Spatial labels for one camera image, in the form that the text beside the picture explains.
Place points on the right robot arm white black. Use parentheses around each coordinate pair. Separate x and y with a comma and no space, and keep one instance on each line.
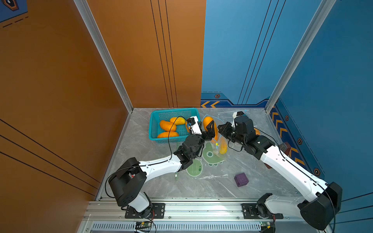
(319,202)

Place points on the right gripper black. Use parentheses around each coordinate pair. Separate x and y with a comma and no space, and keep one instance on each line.
(228,131)

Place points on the orange mango front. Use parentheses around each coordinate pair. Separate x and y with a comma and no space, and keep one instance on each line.
(168,134)

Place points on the dark red box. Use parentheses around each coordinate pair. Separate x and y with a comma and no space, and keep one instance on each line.
(285,148)

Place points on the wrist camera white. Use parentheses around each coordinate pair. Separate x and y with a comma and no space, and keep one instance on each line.
(235,115)
(192,125)

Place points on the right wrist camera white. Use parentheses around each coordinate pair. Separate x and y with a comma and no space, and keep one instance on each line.
(235,115)

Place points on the clear bags stack green print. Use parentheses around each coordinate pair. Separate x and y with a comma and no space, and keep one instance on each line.
(207,166)

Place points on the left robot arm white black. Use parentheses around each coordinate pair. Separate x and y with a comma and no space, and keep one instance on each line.
(126,183)

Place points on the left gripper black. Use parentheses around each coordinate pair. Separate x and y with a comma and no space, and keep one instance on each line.
(205,133)

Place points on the purple cube box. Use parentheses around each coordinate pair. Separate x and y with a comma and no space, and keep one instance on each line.
(241,179)

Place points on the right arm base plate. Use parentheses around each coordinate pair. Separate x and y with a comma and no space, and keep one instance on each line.
(253,211)

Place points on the clear zip-top bag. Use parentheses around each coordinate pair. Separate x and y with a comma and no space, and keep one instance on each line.
(215,140)
(259,117)

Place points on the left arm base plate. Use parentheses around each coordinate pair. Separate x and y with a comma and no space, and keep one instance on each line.
(155,211)

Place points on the large orange mango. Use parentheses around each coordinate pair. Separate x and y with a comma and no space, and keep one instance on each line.
(257,132)

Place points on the yellow mango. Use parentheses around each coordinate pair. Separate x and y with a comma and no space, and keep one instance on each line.
(223,145)

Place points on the aluminium rail front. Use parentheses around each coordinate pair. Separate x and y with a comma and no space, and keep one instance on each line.
(175,210)

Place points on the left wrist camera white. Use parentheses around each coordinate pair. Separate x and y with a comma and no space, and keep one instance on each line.
(192,125)

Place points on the teal plastic basket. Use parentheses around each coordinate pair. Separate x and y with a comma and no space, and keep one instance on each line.
(159,115)

